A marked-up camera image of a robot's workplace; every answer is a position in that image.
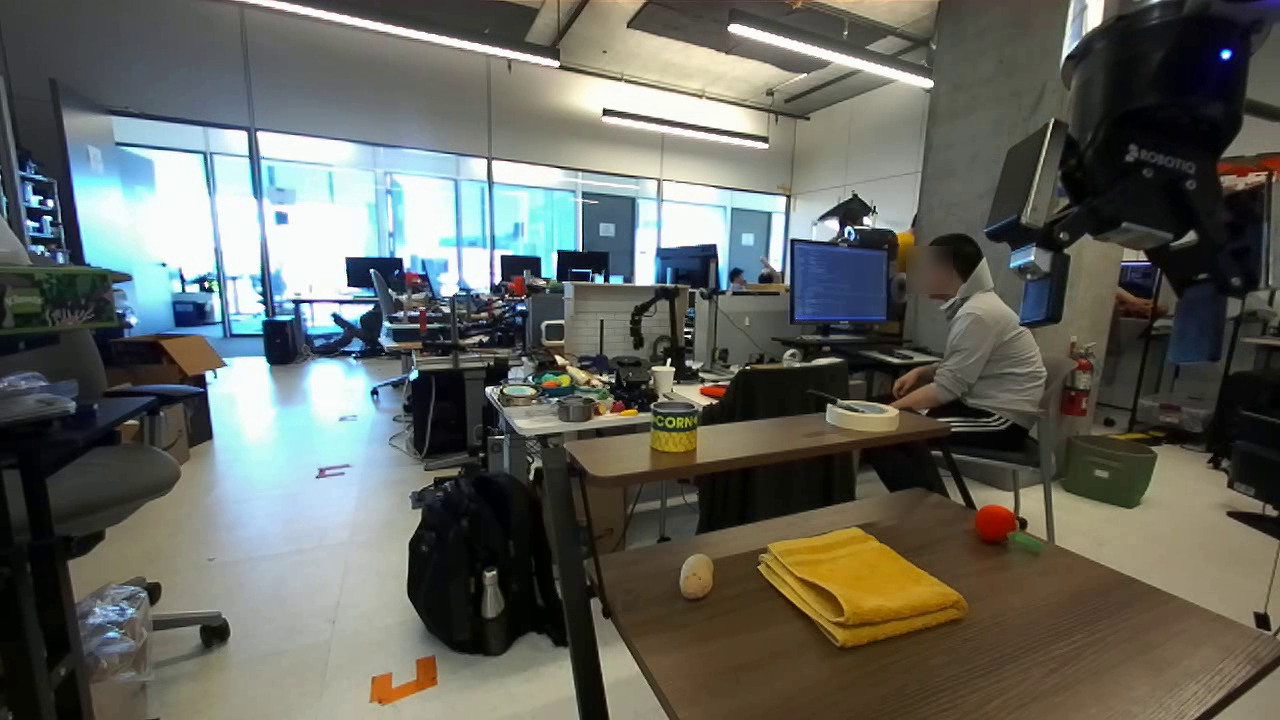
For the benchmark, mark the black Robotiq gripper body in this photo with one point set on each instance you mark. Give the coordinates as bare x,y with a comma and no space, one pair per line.
1161,121

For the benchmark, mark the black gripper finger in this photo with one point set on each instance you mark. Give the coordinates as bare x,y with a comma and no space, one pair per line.
1043,184
1206,265

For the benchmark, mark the red ball toy green stem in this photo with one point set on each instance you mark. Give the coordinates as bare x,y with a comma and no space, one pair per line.
994,525

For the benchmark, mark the yellow terry towel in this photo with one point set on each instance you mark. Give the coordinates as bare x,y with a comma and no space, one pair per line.
862,584

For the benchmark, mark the small black robot arm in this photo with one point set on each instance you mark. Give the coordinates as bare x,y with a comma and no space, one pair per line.
660,313

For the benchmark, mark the black metal shelf rack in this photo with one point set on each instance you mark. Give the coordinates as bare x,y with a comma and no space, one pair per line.
1265,335

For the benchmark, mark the black cabinet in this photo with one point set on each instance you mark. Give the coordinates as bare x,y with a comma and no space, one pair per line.
1253,427

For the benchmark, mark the red fire extinguisher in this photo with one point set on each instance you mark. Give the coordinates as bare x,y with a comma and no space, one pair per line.
1079,381

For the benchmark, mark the seated person grey hoodie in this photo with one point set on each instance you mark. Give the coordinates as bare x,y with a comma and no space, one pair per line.
987,353

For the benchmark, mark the black lamp shade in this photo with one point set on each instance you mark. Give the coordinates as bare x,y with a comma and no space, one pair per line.
844,211

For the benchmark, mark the large blue screen monitor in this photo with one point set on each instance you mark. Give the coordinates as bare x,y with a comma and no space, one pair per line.
840,285

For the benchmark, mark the green plastic basket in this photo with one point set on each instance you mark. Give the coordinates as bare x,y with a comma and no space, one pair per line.
1104,471

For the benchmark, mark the long ceiling light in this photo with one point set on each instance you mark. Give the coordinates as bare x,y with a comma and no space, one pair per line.
825,53
681,130
400,30

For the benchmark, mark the grey metal chair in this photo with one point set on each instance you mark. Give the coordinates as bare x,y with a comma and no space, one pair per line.
1014,462

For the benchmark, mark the white tape roll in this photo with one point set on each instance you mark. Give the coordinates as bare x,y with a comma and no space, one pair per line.
862,419

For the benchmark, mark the black computer monitor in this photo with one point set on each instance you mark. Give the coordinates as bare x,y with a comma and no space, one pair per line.
580,265
685,265
523,265
374,274

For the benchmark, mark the brown wooden side table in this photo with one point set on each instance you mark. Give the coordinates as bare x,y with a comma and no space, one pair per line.
747,445

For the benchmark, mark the yellow labelled tin can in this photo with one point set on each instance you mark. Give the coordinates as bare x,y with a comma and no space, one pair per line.
672,432

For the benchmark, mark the cream egg toy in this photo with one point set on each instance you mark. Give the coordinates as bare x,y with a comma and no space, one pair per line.
695,579

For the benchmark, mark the white cluttered desk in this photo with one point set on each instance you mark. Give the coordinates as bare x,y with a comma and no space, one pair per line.
575,422

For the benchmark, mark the black backpack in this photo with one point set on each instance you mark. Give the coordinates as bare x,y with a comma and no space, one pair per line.
482,561

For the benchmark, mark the black waste bin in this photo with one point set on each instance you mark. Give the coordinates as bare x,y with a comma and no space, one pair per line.
283,340

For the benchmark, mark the open cardboard box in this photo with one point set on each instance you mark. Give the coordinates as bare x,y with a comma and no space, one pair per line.
173,358

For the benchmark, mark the black desk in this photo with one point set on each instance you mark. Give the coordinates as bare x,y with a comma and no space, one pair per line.
83,422

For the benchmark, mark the green crate stack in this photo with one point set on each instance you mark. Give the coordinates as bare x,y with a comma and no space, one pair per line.
54,293

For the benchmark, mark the grey office chair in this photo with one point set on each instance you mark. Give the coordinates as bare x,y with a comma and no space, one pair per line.
93,485

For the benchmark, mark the clear plastic bottles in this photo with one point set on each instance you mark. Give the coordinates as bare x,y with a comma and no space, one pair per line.
112,643

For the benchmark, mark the black desk pedestal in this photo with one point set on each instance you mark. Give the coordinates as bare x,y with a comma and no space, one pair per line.
446,404

